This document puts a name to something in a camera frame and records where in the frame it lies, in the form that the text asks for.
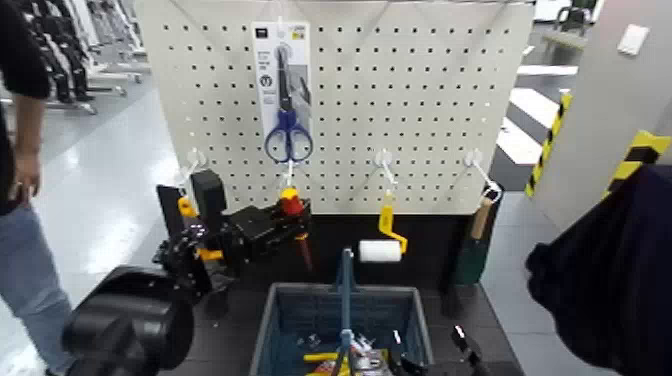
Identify dark navy cloth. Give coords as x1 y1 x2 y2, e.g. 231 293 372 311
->
524 163 672 376

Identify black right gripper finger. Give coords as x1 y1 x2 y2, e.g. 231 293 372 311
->
389 328 425 376
450 323 488 376

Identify red and yellow screwdriver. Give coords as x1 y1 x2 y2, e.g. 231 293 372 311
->
278 186 316 274

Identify silver and white tool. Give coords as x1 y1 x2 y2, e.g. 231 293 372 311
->
348 337 391 376

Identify person in blue jeans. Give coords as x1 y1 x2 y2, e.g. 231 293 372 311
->
0 0 76 376

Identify person hand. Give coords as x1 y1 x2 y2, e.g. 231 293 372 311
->
7 149 43 205

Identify blue-grey plastic crate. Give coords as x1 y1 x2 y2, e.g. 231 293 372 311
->
248 282 436 376

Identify blue scissors in package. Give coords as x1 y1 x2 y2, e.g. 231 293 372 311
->
251 20 315 164

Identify grey chair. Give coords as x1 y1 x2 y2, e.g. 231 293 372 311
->
542 5 593 52

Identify white wheeled stand base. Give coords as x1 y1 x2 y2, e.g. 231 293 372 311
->
44 83 99 117

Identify yellow tool handle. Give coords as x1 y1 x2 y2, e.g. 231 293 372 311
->
302 351 340 365

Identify long yellow-black hazard strip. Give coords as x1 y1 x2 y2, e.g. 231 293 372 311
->
524 91 574 199

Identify white wall switch plate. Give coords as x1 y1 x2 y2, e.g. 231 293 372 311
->
616 23 652 57

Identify white perforated pegboard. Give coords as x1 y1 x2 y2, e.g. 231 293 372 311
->
137 0 536 216

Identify black back panel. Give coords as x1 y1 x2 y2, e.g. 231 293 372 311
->
156 183 506 295

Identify yellow-handled scraper brush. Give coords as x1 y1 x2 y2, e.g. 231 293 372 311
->
176 196 227 264

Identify green trowel with wooden handle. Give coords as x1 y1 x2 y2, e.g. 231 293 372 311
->
453 196 495 287

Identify blue-handled scissors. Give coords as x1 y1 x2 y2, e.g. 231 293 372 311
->
263 44 315 164

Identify black humanoid robot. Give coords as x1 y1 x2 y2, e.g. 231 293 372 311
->
28 0 97 104

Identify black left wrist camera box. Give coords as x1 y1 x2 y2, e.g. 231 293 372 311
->
190 168 229 233

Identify blue crate carry handle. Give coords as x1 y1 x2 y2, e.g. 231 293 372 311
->
330 247 359 376

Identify yellow-handled white paint roller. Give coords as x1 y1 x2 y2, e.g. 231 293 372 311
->
358 191 409 264

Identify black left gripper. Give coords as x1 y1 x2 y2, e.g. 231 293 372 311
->
227 201 312 262

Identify bare person forearm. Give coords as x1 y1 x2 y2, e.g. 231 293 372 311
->
12 94 48 158

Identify short yellow-black hazard strip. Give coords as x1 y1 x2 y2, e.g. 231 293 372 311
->
602 130 672 200

